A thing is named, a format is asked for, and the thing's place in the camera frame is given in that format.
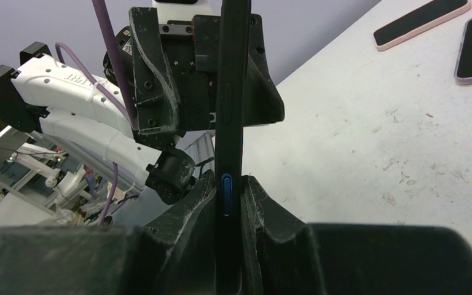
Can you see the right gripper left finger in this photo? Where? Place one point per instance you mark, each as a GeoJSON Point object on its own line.
{"type": "Point", "coordinates": [173, 254]}

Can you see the phone in pink case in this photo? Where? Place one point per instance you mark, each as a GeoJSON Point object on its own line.
{"type": "Point", "coordinates": [418, 21]}

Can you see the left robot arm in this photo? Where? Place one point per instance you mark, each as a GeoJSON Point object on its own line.
{"type": "Point", "coordinates": [98, 113]}

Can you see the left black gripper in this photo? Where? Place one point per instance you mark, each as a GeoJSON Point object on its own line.
{"type": "Point", "coordinates": [171, 96]}

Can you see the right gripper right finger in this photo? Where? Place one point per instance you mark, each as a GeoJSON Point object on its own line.
{"type": "Point", "coordinates": [284, 255]}

